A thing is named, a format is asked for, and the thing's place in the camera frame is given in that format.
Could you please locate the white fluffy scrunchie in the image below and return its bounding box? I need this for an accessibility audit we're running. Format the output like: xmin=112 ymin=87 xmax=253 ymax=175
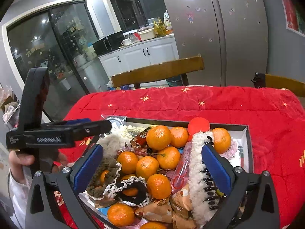
xmin=96 ymin=134 xmax=131 ymax=158

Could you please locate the glass sliding door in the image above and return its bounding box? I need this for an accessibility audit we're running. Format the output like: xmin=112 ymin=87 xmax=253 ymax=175
xmin=6 ymin=1 xmax=100 ymax=124

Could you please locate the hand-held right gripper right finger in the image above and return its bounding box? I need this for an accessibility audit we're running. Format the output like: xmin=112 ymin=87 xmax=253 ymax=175
xmin=201 ymin=144 xmax=280 ymax=229

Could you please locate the white basin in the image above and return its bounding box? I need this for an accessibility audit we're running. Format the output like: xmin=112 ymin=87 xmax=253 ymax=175
xmin=138 ymin=30 xmax=156 ymax=41

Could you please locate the silver double-door fridge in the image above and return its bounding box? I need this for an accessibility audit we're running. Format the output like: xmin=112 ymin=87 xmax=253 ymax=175
xmin=155 ymin=0 xmax=274 ymax=87

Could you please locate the small black bundle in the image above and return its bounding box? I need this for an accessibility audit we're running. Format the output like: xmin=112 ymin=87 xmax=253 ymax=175
xmin=251 ymin=72 xmax=266 ymax=89

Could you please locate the red printed blanket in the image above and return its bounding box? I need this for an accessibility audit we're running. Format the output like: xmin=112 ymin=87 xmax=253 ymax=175
xmin=55 ymin=86 xmax=305 ymax=229

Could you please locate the red gift box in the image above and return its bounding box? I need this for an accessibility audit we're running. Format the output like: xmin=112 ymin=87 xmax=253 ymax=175
xmin=278 ymin=0 xmax=305 ymax=37

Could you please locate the white plastic bag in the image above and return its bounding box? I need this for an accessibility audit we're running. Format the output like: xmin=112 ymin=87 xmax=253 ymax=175
xmin=164 ymin=11 xmax=172 ymax=30

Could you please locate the lilac fluffy scrunchie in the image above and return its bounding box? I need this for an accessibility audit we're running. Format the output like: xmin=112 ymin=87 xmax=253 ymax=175
xmin=223 ymin=138 xmax=239 ymax=159

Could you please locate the red round lid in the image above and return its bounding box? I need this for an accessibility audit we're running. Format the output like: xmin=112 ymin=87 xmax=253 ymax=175
xmin=187 ymin=117 xmax=210 ymax=134

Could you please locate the white fluffy hair clip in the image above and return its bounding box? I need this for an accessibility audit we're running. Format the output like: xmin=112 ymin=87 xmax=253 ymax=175
xmin=189 ymin=130 xmax=221 ymax=223

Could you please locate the wooden chair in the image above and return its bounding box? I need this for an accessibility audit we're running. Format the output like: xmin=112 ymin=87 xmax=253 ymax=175
xmin=110 ymin=56 xmax=205 ymax=90
xmin=264 ymin=73 xmax=305 ymax=91

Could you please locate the orange mandarin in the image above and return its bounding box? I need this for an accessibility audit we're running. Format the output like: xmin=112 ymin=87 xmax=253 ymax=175
xmin=147 ymin=174 xmax=172 ymax=200
xmin=157 ymin=146 xmax=181 ymax=170
xmin=146 ymin=125 xmax=172 ymax=151
xmin=136 ymin=156 xmax=159 ymax=180
xmin=100 ymin=170 xmax=110 ymax=184
xmin=170 ymin=127 xmax=189 ymax=148
xmin=117 ymin=151 xmax=139 ymax=174
xmin=140 ymin=222 xmax=167 ymax=229
xmin=212 ymin=127 xmax=231 ymax=154
xmin=122 ymin=187 xmax=139 ymax=197
xmin=107 ymin=203 xmax=135 ymax=227

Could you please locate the person's left hand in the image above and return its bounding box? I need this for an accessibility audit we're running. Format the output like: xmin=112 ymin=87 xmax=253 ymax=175
xmin=9 ymin=149 xmax=69 ymax=171

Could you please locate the brown knit scrunchie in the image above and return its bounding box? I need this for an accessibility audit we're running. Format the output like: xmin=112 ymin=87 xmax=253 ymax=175
xmin=86 ymin=157 xmax=122 ymax=196

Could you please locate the clear pink plastic tube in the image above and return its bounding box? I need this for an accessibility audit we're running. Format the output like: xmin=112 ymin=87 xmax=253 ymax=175
xmin=170 ymin=139 xmax=198 ymax=194

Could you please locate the black microwave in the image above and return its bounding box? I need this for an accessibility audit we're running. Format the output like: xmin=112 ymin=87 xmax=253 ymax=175
xmin=92 ymin=31 xmax=125 ymax=56

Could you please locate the dark rectangular tray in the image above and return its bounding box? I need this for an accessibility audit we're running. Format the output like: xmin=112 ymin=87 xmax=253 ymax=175
xmin=79 ymin=116 xmax=253 ymax=229

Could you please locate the black lace scrunchie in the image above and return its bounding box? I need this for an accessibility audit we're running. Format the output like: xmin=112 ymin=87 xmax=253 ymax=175
xmin=104 ymin=175 xmax=149 ymax=207

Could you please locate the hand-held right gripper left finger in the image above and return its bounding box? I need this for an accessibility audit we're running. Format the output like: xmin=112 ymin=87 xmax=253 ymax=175
xmin=26 ymin=144 xmax=104 ymax=229

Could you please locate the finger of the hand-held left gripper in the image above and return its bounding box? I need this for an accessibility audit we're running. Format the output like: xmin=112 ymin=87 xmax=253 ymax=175
xmin=45 ymin=118 xmax=92 ymax=127
xmin=72 ymin=120 xmax=112 ymax=139

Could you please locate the clear plastic packet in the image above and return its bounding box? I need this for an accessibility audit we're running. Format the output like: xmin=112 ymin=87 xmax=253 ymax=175
xmin=101 ymin=115 xmax=127 ymax=134

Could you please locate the person's left forearm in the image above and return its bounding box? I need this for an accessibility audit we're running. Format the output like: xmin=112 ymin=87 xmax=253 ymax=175
xmin=7 ymin=167 xmax=32 ymax=229

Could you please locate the brown snack packet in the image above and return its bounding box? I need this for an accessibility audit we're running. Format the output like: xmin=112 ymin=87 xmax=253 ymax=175
xmin=135 ymin=199 xmax=173 ymax=223
xmin=170 ymin=184 xmax=193 ymax=220
xmin=172 ymin=211 xmax=197 ymax=229

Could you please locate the teal bin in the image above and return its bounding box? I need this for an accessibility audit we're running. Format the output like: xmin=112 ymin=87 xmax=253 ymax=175
xmin=165 ymin=76 xmax=183 ymax=87

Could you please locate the crystal bead bracelet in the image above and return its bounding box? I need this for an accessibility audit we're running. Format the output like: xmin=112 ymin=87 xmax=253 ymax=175
xmin=118 ymin=145 xmax=153 ymax=156

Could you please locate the white kitchen cabinet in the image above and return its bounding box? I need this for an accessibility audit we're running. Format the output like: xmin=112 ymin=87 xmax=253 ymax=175
xmin=98 ymin=35 xmax=180 ymax=93

